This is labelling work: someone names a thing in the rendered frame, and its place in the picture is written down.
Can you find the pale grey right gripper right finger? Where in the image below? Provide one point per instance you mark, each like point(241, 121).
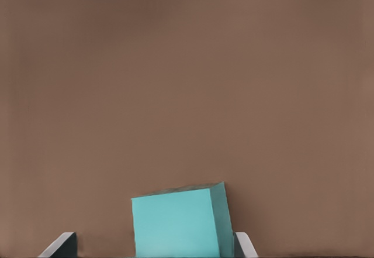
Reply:
point(244, 245)

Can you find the blue cube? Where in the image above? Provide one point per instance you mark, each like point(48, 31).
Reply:
point(178, 224)

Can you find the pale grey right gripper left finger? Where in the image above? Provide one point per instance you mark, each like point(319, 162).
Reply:
point(62, 247)

